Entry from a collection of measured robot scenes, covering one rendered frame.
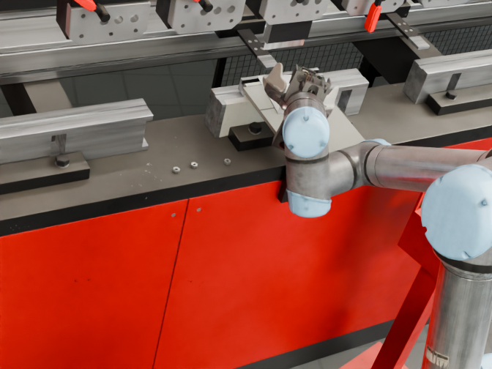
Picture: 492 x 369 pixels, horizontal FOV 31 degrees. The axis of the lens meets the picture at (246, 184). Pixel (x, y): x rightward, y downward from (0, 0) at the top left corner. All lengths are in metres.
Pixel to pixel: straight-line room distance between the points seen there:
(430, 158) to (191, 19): 0.54
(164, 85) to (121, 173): 1.77
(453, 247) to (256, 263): 1.01
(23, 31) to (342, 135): 0.73
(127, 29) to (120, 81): 1.90
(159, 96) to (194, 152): 1.61
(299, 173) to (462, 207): 0.39
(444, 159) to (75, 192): 0.74
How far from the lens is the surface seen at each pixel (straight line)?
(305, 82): 1.57
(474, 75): 2.32
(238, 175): 1.86
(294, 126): 1.43
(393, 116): 2.17
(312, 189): 1.49
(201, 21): 1.70
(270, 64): 1.98
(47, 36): 1.98
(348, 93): 2.08
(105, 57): 2.02
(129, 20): 1.63
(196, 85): 3.59
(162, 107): 3.44
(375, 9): 1.87
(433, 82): 2.23
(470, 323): 1.29
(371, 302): 2.60
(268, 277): 2.21
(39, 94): 1.98
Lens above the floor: 2.09
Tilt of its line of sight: 41 degrees down
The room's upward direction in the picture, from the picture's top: 15 degrees clockwise
